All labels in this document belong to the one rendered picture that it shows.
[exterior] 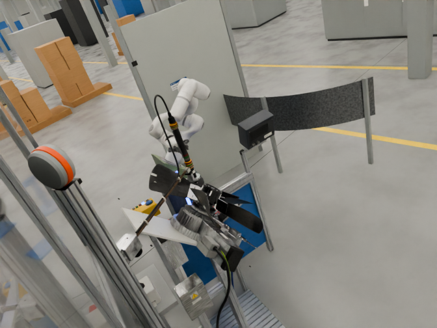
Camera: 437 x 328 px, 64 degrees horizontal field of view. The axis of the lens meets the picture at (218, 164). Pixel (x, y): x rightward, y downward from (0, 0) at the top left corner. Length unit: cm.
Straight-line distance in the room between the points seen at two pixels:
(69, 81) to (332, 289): 851
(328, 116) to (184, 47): 163
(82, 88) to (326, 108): 762
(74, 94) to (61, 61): 87
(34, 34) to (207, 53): 1053
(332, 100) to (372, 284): 171
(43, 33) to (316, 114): 1163
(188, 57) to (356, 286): 266
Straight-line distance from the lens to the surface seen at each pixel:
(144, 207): 238
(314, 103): 362
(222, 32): 404
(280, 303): 290
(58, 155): 128
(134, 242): 161
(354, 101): 369
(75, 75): 1010
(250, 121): 258
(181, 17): 382
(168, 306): 202
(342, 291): 291
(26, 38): 1393
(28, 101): 936
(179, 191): 195
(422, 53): 576
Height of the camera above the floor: 234
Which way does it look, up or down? 30 degrees down
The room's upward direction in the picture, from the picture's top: 19 degrees counter-clockwise
